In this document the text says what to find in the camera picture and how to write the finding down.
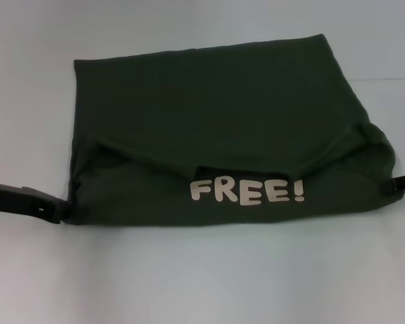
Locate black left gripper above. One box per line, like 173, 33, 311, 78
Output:
0, 182, 72, 224

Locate dark green t-shirt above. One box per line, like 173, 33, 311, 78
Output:
65, 32, 398, 226

